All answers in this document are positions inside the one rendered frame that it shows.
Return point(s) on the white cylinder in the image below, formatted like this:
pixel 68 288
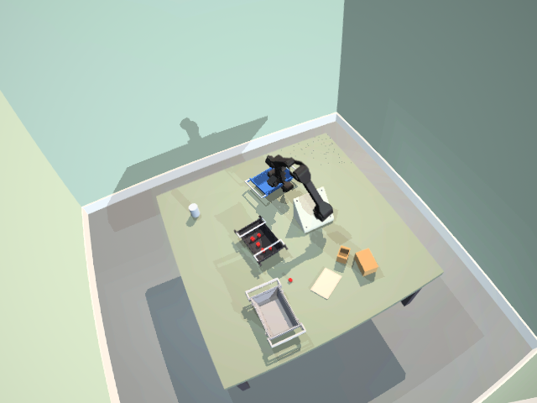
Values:
pixel 194 210

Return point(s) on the orange rectangular box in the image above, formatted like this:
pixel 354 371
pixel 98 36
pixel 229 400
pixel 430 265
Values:
pixel 366 262

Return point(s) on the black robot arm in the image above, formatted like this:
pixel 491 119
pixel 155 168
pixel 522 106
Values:
pixel 302 174

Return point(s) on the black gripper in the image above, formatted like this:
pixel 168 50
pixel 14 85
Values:
pixel 287 186

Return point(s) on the white flat rectangular sheet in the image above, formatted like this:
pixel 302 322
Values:
pixel 326 283

